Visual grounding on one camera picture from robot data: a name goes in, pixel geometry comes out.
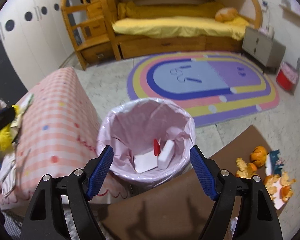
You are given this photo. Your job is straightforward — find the white foam block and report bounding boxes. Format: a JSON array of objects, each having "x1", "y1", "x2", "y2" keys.
[{"x1": 157, "y1": 140, "x2": 175, "y2": 170}]

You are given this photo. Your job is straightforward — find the pink checkered tablecloth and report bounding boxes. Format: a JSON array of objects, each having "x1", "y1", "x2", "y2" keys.
[{"x1": 0, "y1": 67, "x2": 131, "y2": 210}]

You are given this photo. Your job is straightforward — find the wooden stair drawers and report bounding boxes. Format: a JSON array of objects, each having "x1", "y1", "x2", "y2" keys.
[{"x1": 61, "y1": 0, "x2": 114, "y2": 70}]

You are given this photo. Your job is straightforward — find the rainbow oval rug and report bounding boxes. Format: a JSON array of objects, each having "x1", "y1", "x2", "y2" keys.
[{"x1": 127, "y1": 51, "x2": 280, "y2": 127}]

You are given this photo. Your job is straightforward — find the white wardrobe with round holes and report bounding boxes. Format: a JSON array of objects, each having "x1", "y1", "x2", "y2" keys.
[{"x1": 0, "y1": 0, "x2": 74, "y2": 105}]

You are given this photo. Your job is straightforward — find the trash bin with pink bag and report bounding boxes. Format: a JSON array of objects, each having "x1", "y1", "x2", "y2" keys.
[{"x1": 96, "y1": 98, "x2": 196, "y2": 190}]

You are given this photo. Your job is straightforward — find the orange plush toy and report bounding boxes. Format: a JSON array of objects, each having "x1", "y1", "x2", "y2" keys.
[{"x1": 215, "y1": 8, "x2": 238, "y2": 22}]

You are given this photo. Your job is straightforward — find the red booklet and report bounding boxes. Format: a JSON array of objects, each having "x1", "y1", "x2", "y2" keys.
[{"x1": 153, "y1": 139, "x2": 161, "y2": 157}]

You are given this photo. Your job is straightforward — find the wooden bunk bed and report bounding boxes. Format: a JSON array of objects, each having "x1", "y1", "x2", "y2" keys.
[{"x1": 102, "y1": 0, "x2": 263, "y2": 60}]

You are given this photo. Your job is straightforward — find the orange peels on cardboard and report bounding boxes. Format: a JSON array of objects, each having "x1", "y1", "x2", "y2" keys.
[{"x1": 236, "y1": 146, "x2": 296, "y2": 209}]

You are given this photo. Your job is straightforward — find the red bucket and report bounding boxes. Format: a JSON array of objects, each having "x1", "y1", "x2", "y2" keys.
[{"x1": 276, "y1": 61, "x2": 299, "y2": 92}]

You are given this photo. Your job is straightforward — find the grey nightstand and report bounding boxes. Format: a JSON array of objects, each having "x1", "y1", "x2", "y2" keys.
[{"x1": 242, "y1": 27, "x2": 286, "y2": 74}]

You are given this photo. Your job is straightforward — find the brown cardboard sheet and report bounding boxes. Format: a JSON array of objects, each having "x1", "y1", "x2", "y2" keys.
[{"x1": 100, "y1": 126, "x2": 266, "y2": 239}]

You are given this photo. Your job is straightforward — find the yellow foam fruit net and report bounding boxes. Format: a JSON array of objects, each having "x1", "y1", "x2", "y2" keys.
[{"x1": 0, "y1": 105, "x2": 20, "y2": 151}]

